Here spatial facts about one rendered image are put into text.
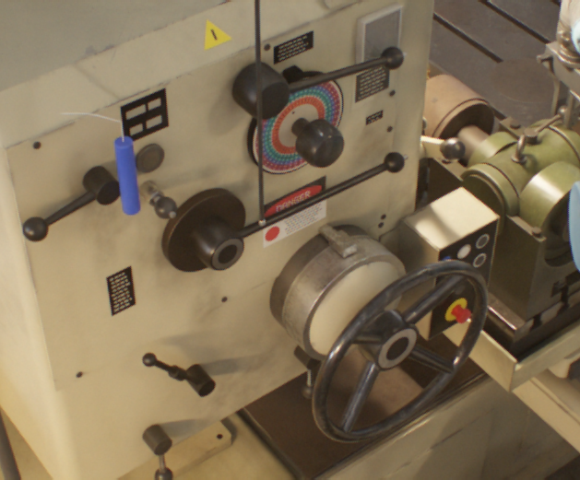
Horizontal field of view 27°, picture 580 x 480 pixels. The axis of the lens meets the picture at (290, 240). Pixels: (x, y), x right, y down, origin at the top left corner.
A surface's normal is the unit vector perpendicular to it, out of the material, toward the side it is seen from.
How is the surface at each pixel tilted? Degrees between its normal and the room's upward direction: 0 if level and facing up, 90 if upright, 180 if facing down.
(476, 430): 90
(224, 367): 90
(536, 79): 0
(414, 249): 90
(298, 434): 0
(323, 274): 28
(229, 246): 90
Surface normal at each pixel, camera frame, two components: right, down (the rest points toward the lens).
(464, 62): 0.00, -0.72
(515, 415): 0.59, 0.56
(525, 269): -0.80, 0.41
